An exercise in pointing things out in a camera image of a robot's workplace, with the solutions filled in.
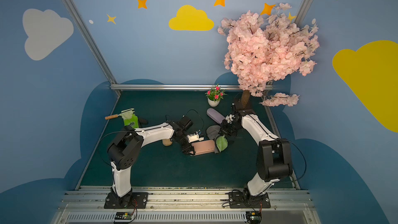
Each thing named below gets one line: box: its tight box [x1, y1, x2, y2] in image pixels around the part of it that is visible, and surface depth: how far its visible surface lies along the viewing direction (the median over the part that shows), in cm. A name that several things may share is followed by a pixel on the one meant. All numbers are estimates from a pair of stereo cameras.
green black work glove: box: [123, 114, 149, 129], surface depth 106 cm
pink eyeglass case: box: [190, 140, 216, 157], surface depth 91 cm
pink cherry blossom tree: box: [217, 2, 320, 109], surface depth 73 cm
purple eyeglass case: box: [206, 107, 226, 124], surface depth 107 cm
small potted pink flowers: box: [204, 83, 229, 108], surface depth 107 cm
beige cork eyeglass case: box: [162, 138, 173, 147], surface depth 93 cm
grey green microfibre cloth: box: [205, 124, 229, 154], surface depth 84 cm
